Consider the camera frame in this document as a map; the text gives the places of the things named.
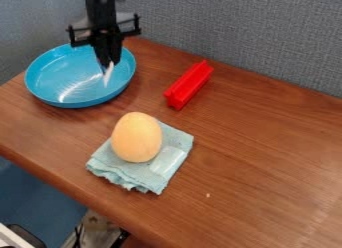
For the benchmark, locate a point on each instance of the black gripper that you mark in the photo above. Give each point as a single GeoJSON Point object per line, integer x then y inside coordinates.
{"type": "Point", "coordinates": [101, 27]}

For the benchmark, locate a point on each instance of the white toothpaste tube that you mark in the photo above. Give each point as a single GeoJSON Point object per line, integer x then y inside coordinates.
{"type": "Point", "coordinates": [107, 72]}

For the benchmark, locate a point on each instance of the blue plate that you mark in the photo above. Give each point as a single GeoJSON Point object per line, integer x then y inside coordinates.
{"type": "Point", "coordinates": [65, 79]}

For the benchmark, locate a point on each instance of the red plastic block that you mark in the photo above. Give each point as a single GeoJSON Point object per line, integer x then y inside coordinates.
{"type": "Point", "coordinates": [187, 85]}

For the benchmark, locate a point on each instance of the orange egg-shaped sponge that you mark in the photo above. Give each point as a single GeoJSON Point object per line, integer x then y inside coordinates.
{"type": "Point", "coordinates": [136, 137]}

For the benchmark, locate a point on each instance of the clear small plastic piece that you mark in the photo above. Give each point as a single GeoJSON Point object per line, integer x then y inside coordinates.
{"type": "Point", "coordinates": [167, 161]}

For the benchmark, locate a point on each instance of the light blue folded cloth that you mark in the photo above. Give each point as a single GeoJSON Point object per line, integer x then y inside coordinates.
{"type": "Point", "coordinates": [135, 175]}

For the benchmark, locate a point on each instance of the grey equipment under table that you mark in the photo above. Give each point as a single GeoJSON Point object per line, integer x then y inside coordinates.
{"type": "Point", "coordinates": [95, 232]}

